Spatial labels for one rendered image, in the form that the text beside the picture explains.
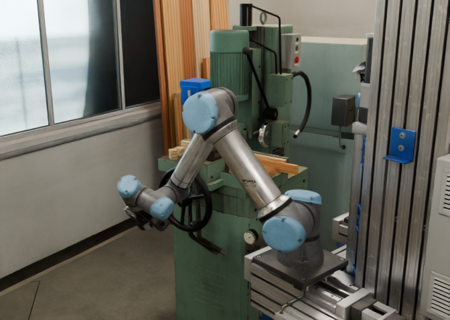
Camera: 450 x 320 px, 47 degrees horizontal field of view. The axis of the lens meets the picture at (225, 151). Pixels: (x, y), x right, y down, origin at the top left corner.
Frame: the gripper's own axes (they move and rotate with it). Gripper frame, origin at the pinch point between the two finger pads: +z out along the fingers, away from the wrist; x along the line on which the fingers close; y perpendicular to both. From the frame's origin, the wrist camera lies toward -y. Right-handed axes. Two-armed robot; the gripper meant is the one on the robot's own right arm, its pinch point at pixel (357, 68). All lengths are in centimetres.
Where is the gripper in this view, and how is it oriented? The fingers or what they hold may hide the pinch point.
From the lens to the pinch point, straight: 260.6
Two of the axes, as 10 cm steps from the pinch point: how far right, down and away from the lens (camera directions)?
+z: -4.5, -2.4, 8.6
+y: -7.7, 6.0, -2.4
